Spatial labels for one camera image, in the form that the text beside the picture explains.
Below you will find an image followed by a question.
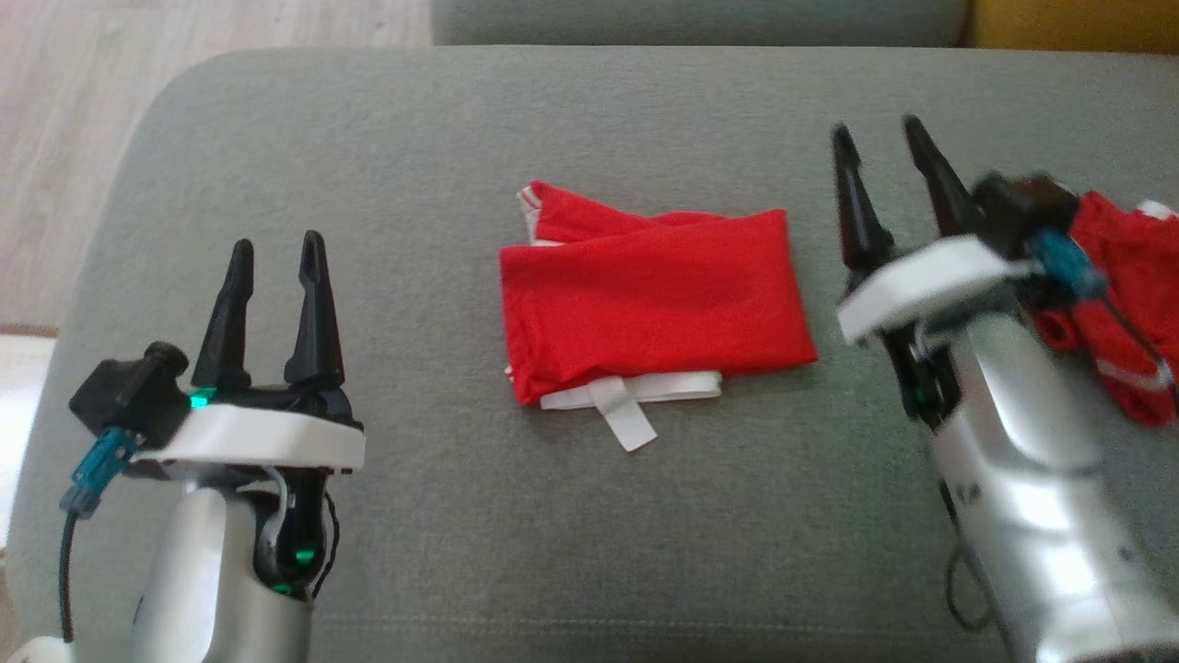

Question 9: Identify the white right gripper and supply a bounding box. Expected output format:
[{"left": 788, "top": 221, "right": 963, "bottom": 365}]
[{"left": 829, "top": 115, "right": 1037, "bottom": 346}]

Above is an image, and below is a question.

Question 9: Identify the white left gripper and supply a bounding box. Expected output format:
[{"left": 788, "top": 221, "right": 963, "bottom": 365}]
[{"left": 129, "top": 230, "right": 367, "bottom": 471}]

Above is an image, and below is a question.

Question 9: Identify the red jersey with white trim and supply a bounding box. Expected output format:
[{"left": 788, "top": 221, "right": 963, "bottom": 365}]
[{"left": 499, "top": 180, "right": 819, "bottom": 452}]

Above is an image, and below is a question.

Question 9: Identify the grey sofa back cushion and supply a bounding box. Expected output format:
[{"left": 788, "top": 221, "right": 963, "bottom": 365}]
[{"left": 431, "top": 0, "right": 973, "bottom": 47}]

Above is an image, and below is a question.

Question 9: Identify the black cable with teal plug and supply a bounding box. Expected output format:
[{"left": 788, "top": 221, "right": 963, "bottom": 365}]
[
  {"left": 57, "top": 425, "right": 144, "bottom": 646},
  {"left": 1032, "top": 230, "right": 1178, "bottom": 406}
]

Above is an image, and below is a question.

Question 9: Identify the yellow cushion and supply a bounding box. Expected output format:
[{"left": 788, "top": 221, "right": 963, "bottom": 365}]
[{"left": 963, "top": 0, "right": 1179, "bottom": 54}]

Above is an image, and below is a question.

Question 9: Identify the grey sofa seat cushion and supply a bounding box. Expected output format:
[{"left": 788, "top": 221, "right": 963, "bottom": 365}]
[{"left": 5, "top": 46, "right": 1179, "bottom": 663}]

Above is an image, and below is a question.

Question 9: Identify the red basketball shorts number 23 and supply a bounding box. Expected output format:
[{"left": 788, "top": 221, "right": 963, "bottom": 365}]
[{"left": 1027, "top": 191, "right": 1179, "bottom": 427}]

